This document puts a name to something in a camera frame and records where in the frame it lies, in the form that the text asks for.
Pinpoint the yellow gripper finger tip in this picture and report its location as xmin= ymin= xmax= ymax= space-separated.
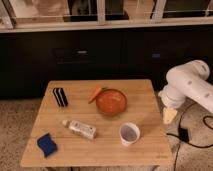
xmin=163 ymin=107 xmax=177 ymax=124

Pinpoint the black white striped eraser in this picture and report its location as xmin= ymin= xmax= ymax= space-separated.
xmin=53 ymin=87 xmax=68 ymax=107

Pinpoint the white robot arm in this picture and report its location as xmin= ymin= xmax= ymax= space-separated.
xmin=158 ymin=60 xmax=213 ymax=124

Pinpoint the black power adapter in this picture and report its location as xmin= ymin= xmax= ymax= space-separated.
xmin=178 ymin=128 xmax=190 ymax=142

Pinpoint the white paper cup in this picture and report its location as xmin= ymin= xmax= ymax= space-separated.
xmin=119 ymin=122 xmax=141 ymax=147

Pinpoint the orange bowl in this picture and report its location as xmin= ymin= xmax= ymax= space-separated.
xmin=96 ymin=89 xmax=127 ymax=116

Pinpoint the orange carrot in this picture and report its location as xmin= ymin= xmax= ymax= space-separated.
xmin=88 ymin=87 xmax=103 ymax=103

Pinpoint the wooden table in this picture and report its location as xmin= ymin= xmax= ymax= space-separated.
xmin=21 ymin=79 xmax=172 ymax=167

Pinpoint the blue sponge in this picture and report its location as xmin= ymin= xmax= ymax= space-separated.
xmin=37 ymin=133 xmax=57 ymax=158

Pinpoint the dark cabinet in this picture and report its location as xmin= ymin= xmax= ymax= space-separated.
xmin=0 ymin=25 xmax=213 ymax=99

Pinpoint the black power cable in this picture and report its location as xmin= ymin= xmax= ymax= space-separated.
xmin=166 ymin=102 xmax=213 ymax=171

